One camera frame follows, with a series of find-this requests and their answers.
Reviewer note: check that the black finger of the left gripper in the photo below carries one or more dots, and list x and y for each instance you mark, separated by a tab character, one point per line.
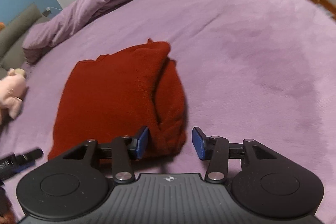
14	164

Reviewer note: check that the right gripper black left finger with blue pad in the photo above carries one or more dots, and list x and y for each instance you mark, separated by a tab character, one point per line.
121	151

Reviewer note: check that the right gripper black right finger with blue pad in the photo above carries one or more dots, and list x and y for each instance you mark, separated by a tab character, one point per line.
218	151

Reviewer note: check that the red knit sweater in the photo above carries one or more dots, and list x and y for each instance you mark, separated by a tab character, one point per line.
115	95

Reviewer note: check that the person's left hand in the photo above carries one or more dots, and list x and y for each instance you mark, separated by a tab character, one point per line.
6	213

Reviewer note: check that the pink plush pig toy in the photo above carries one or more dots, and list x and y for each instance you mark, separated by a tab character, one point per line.
13	90

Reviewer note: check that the purple bed sheet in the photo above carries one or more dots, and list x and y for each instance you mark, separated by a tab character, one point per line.
258	69

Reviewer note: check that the grey upholstered headboard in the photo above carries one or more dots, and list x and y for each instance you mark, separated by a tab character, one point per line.
13	35

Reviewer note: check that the orange plush toy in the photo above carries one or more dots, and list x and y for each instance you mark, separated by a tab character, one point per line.
2	26

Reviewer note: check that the white charger with cable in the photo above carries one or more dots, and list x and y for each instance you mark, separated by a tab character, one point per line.
49	10

